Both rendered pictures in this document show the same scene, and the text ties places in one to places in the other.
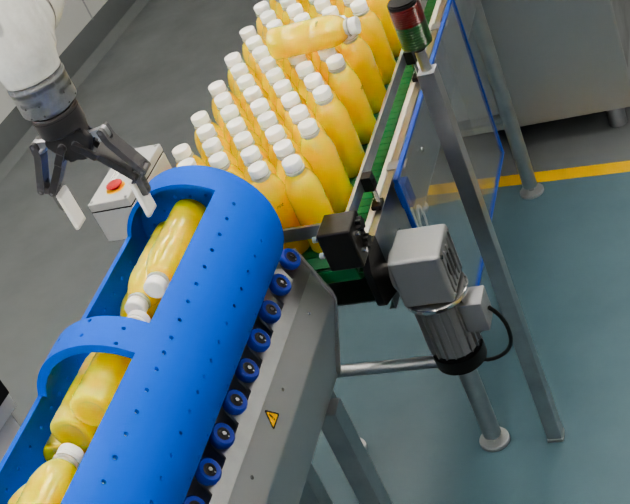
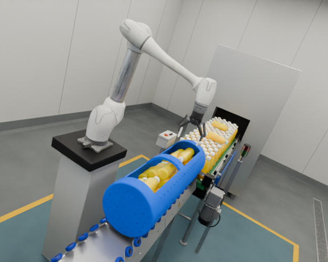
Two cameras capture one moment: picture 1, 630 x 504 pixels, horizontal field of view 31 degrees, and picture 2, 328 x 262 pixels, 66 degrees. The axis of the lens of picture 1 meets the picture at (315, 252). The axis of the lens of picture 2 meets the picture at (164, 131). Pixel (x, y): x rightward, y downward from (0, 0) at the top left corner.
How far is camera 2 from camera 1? 74 cm
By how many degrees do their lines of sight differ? 15
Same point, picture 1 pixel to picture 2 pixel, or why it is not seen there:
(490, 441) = (182, 242)
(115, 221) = (161, 141)
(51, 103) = (202, 110)
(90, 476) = (166, 187)
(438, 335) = (205, 212)
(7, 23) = (211, 90)
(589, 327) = (212, 233)
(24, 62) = (206, 99)
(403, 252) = (214, 191)
